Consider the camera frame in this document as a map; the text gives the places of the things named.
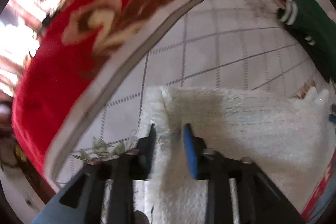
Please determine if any red floral blanket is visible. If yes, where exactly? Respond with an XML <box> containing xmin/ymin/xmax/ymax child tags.
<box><xmin>11</xmin><ymin>0</ymin><xmax>300</xmax><ymax>177</ymax></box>

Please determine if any dark green striped-cuff garment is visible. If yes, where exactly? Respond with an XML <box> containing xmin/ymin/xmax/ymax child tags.
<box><xmin>277</xmin><ymin>0</ymin><xmax>335</xmax><ymax>82</ymax></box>

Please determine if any white quilted floral bedspread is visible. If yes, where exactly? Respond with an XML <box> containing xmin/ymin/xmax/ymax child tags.
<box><xmin>51</xmin><ymin>0</ymin><xmax>327</xmax><ymax>189</ymax></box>

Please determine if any white fluffy knit cardigan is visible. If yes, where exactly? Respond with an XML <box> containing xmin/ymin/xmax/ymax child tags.
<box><xmin>134</xmin><ymin>86</ymin><xmax>335</xmax><ymax>223</ymax></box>

